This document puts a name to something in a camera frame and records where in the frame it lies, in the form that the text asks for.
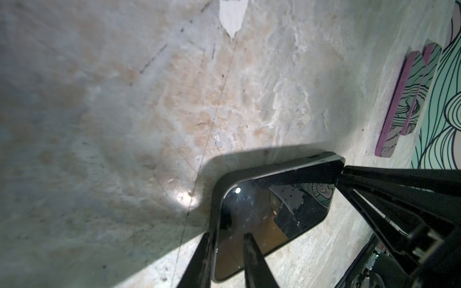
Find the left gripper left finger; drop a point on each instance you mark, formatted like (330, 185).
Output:
(198, 272)

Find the black phone case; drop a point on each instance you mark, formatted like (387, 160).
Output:
(275, 203)

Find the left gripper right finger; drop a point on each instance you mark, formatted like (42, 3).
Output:
(256, 271)

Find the purple-edged black smartphone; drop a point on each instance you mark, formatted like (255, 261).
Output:
(409, 96)

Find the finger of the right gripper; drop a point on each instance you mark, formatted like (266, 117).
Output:
(416, 213)

